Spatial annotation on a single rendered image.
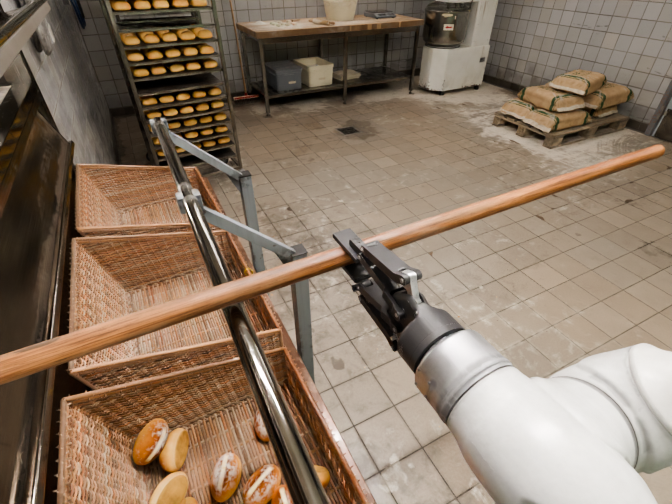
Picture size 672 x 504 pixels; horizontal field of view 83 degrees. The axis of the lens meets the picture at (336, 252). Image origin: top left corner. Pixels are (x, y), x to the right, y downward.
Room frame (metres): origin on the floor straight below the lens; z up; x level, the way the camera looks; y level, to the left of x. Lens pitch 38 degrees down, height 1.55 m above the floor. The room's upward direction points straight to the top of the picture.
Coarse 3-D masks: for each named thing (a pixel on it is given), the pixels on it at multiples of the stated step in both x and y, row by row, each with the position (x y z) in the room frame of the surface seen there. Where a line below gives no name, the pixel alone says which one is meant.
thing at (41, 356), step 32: (608, 160) 0.74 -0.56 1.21; (640, 160) 0.76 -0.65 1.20; (512, 192) 0.60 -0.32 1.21; (544, 192) 0.62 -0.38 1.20; (416, 224) 0.50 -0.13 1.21; (448, 224) 0.51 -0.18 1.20; (320, 256) 0.42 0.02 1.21; (224, 288) 0.35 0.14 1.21; (256, 288) 0.36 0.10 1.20; (128, 320) 0.30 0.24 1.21; (160, 320) 0.31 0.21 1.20; (32, 352) 0.25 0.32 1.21; (64, 352) 0.26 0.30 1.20; (0, 384) 0.23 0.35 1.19
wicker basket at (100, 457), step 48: (144, 384) 0.48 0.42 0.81; (192, 384) 0.52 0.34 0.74; (240, 384) 0.57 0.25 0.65; (288, 384) 0.61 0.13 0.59; (96, 432) 0.39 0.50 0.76; (192, 432) 0.48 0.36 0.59; (240, 432) 0.48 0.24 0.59; (96, 480) 0.30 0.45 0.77; (144, 480) 0.36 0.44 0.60; (336, 480) 0.37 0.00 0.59
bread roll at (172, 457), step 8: (176, 432) 0.45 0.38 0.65; (184, 432) 0.46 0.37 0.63; (168, 440) 0.43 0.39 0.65; (176, 440) 0.43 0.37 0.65; (184, 440) 0.44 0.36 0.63; (168, 448) 0.41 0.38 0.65; (176, 448) 0.41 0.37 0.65; (184, 448) 0.43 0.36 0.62; (160, 456) 0.40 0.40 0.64; (168, 456) 0.39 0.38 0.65; (176, 456) 0.40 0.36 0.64; (184, 456) 0.41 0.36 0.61; (160, 464) 0.38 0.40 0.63; (168, 464) 0.38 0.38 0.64; (176, 464) 0.38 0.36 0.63; (168, 472) 0.37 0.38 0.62
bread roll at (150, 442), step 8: (152, 424) 0.45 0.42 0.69; (160, 424) 0.45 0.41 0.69; (144, 432) 0.43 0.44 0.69; (152, 432) 0.43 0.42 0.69; (160, 432) 0.43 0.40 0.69; (168, 432) 0.44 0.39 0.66; (136, 440) 0.41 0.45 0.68; (144, 440) 0.41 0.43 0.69; (152, 440) 0.41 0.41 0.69; (160, 440) 0.42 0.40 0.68; (136, 448) 0.40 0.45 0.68; (144, 448) 0.40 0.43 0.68; (152, 448) 0.40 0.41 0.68; (160, 448) 0.40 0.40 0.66; (136, 456) 0.39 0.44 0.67; (144, 456) 0.38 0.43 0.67; (152, 456) 0.39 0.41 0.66; (144, 464) 0.38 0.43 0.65
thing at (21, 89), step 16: (16, 96) 1.29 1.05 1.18; (32, 96) 1.39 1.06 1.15; (0, 112) 1.13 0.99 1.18; (16, 112) 1.13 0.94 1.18; (0, 128) 1.00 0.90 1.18; (16, 128) 1.05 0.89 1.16; (0, 144) 0.89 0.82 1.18; (16, 144) 0.99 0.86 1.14; (0, 160) 0.83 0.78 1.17; (0, 176) 0.78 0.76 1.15
